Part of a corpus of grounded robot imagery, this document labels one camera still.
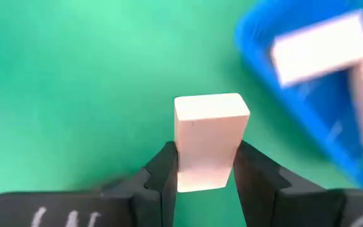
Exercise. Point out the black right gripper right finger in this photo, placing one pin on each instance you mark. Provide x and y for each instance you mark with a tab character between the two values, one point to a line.
269	198

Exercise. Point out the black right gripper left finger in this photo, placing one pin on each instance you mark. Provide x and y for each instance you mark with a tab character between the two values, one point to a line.
156	195

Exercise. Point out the blue plastic basket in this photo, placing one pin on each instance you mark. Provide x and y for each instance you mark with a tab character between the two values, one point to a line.
320	107

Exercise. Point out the short natural wood block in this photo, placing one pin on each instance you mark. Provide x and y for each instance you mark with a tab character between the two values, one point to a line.
320	47

